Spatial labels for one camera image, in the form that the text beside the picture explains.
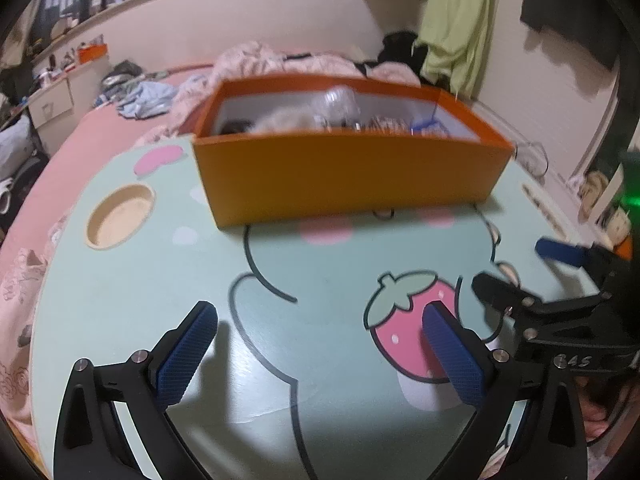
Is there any light blue clothes pile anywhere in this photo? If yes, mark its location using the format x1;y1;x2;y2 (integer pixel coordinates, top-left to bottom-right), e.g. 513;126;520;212
116;81;179;120

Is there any light green hanging garment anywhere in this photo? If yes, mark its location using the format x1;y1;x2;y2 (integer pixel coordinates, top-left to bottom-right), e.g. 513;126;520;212
414;0;503;100

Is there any dark grey clothes pile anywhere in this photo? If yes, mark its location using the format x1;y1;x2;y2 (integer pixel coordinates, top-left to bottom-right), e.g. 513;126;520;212
101;60;142;92

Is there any white fluffy scrunchie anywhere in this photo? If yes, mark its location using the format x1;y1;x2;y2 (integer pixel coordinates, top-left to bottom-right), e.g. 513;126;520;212
252;109;322;134

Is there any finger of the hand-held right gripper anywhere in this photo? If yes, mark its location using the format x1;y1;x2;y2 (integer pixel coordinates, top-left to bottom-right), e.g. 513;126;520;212
472;272;609;334
535;238;622;287

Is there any small orange box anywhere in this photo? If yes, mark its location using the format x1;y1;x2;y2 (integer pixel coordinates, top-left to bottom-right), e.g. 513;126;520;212
77;44;109;64

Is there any black hanging garment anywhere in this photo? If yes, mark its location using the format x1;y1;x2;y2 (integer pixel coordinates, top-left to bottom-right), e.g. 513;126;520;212
520;0;622;70

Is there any orange cardboard box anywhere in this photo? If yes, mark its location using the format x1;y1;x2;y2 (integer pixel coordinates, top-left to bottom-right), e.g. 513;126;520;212
192;74;516;231

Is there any white cup with straw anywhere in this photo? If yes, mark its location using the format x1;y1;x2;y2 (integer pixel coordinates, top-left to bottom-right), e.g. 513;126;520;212
606;206;632;240

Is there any beige plush item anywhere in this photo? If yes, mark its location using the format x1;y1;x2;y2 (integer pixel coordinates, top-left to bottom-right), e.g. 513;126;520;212
579;170;609;212

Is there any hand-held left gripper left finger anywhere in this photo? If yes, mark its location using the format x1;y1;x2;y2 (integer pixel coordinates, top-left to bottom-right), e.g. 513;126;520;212
52;300;219;480

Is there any crumpled pink blanket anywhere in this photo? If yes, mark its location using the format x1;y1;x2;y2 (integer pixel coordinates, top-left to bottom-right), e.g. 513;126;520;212
145;41;421;143

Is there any cartoon printed green desktop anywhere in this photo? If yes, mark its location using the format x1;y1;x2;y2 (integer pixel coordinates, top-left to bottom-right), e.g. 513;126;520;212
30;137;621;480

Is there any black clothes heap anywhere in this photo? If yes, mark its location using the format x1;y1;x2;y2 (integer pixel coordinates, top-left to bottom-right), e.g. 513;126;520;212
359;31;422;82

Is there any clear plastic bag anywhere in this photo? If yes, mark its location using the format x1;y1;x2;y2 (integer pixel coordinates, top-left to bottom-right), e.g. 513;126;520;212
306;86;364;132

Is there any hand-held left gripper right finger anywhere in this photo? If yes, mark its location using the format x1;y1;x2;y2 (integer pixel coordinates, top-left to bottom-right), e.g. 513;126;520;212
422;301;587;480

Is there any white plastic bag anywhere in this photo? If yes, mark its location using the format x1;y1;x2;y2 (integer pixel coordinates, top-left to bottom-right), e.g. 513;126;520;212
0;114;34;172

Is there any white cabinet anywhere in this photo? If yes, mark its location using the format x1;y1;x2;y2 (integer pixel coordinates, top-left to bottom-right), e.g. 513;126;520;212
27;77;77;129

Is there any pink bed sheet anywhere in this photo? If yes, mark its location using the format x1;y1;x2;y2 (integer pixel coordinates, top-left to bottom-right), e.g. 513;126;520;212
0;62;221;441

